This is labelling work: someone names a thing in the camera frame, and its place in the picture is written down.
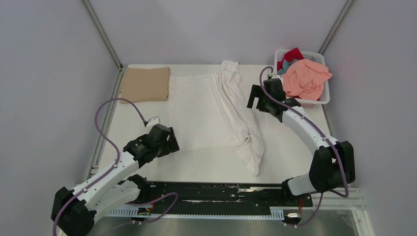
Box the right aluminium frame post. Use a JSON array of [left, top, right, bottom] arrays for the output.
[[318, 0, 356, 55]]

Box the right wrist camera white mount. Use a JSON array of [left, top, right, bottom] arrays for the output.
[[268, 74, 283, 81]]

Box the white t shirt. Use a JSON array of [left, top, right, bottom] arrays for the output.
[[168, 60, 266, 176]]

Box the left aluminium frame post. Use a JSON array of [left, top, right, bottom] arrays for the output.
[[81, 0, 123, 71]]

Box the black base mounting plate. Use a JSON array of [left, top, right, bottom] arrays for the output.
[[132, 181, 313, 213]]

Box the red t shirt in basket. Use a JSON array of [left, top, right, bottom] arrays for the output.
[[277, 47, 304, 70]]

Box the aluminium table edge rail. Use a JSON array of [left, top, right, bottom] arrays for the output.
[[85, 65, 127, 180]]

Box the aluminium frame post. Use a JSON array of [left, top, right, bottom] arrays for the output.
[[81, 0, 123, 71], [318, 0, 356, 55]]

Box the white plastic laundry basket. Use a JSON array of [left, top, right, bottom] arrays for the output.
[[274, 49, 330, 106]]

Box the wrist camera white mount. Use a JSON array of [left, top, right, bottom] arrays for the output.
[[268, 74, 283, 81], [145, 117, 160, 127]]

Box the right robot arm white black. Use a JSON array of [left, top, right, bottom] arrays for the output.
[[247, 78, 356, 206]]

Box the grey blue t shirt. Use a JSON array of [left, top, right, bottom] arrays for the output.
[[277, 59, 298, 75]]

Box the folded tan t shirt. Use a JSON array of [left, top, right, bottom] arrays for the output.
[[120, 67, 170, 103]]

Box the white slotted cable duct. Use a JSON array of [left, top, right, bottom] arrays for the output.
[[105, 206, 285, 220]]

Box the crumpled salmon pink t shirt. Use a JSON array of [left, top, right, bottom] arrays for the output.
[[282, 59, 332, 100]]

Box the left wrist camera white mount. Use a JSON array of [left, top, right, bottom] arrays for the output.
[[145, 117, 160, 127]]

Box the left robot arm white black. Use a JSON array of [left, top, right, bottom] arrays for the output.
[[51, 123, 179, 236]]

